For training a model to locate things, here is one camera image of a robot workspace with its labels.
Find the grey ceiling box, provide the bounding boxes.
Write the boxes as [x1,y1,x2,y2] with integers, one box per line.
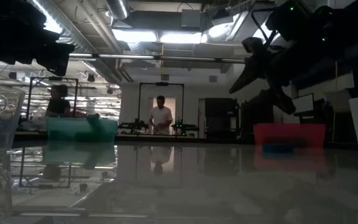
[180,9,202,29]

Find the red plastic bin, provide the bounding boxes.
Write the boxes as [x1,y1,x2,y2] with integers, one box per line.
[253,123,327,149]

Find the blue triangle block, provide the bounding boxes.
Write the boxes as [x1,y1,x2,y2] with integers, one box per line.
[262,143,295,154]

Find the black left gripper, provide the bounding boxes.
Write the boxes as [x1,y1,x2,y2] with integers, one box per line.
[0,0,76,77]

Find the black cell frame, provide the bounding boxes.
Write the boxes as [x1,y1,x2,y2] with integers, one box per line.
[25,75,80,131]
[137,82,185,127]

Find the green plastic bin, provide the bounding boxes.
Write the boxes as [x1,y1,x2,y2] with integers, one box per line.
[45,116,119,142]

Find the white panel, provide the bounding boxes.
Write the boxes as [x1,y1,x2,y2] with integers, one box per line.
[291,93,315,114]

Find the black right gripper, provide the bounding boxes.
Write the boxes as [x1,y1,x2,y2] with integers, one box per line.
[227,0,354,115]

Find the black cabinet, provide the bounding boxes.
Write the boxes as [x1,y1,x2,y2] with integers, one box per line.
[203,97,241,140]

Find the person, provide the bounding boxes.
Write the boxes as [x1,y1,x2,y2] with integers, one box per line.
[45,84,72,118]
[148,95,174,135]

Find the ceiling light bar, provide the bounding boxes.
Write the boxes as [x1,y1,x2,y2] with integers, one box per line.
[68,52,246,63]

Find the silver ceiling duct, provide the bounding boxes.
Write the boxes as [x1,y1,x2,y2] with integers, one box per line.
[26,0,130,54]

